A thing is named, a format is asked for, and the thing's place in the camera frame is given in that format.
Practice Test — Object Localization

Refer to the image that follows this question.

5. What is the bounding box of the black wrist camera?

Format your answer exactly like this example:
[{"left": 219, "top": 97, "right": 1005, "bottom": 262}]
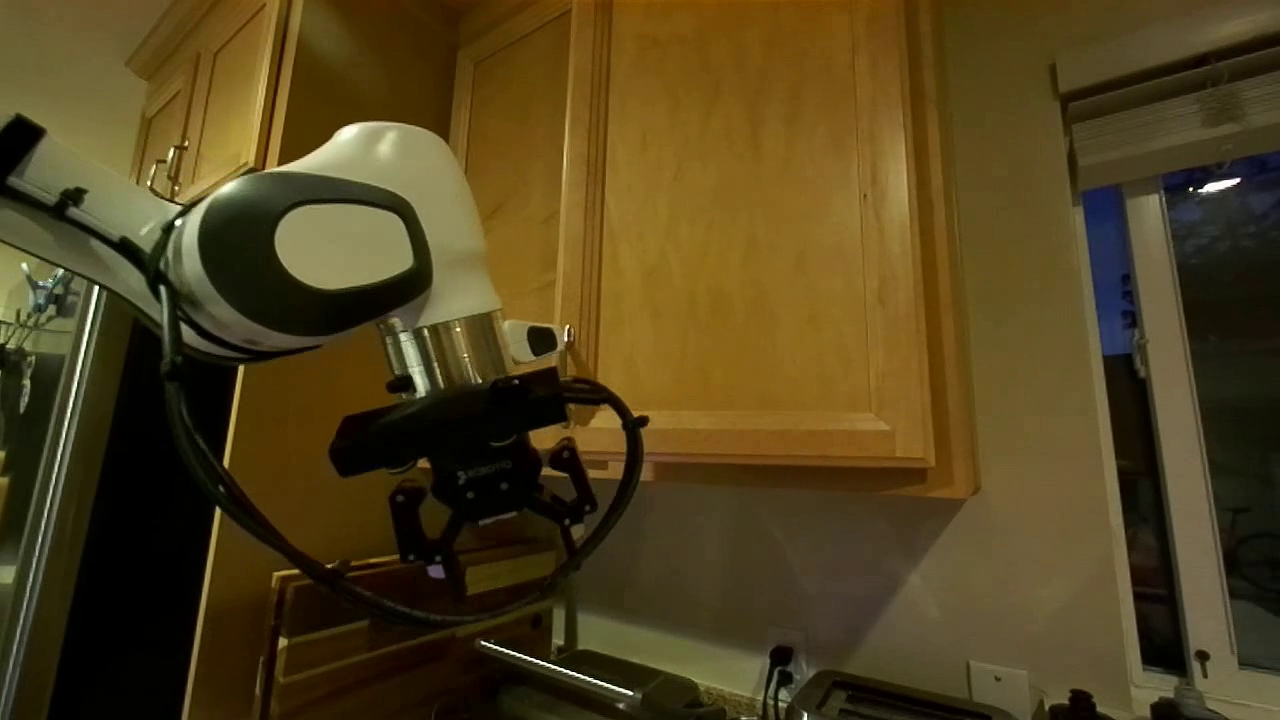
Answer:
[{"left": 324, "top": 367, "right": 573, "bottom": 481}]

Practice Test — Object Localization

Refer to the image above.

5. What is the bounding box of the white framed window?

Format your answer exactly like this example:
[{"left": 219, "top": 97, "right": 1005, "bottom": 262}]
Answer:
[{"left": 1075, "top": 151, "right": 1280, "bottom": 716}]

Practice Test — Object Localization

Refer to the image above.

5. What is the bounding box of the small wooden overhead cabinet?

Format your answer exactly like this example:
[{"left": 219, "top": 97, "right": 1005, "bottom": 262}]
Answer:
[{"left": 123, "top": 0, "right": 293, "bottom": 208}]

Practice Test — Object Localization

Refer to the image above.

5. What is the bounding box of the white wall outlet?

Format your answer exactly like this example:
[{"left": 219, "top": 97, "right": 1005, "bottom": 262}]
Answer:
[{"left": 968, "top": 655, "right": 1034, "bottom": 716}]

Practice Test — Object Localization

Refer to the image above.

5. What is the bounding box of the wooden wall cabinet carcass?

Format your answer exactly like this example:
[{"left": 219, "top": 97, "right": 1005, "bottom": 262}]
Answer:
[{"left": 442, "top": 0, "right": 982, "bottom": 503}]

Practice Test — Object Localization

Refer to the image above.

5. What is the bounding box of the wide wooden cabinet door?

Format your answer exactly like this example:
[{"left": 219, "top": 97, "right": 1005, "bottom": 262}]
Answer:
[{"left": 573, "top": 0, "right": 941, "bottom": 473}]

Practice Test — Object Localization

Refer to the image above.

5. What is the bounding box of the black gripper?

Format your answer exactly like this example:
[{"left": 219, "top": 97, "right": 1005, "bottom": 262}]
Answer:
[{"left": 383, "top": 435, "right": 599, "bottom": 590}]

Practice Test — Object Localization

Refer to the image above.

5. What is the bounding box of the silver star-shaped decoration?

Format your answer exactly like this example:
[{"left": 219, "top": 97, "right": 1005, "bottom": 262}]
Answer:
[{"left": 12, "top": 258, "right": 78, "bottom": 329}]

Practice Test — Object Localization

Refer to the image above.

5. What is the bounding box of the stainless steel refrigerator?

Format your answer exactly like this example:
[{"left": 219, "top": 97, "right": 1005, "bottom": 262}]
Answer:
[{"left": 0, "top": 236, "right": 244, "bottom": 720}]

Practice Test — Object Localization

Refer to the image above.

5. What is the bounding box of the large wooden cutting board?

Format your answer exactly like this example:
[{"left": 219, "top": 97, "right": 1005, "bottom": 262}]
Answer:
[{"left": 262, "top": 526, "right": 563, "bottom": 686}]

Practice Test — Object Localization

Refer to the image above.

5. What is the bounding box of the white window roller blind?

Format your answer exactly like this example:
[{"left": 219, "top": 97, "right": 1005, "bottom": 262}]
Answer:
[{"left": 1051, "top": 4, "right": 1280, "bottom": 195}]

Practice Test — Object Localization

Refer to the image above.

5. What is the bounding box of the white bottle black cap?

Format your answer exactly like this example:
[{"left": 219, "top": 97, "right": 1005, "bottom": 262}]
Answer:
[{"left": 1051, "top": 686, "right": 1111, "bottom": 720}]

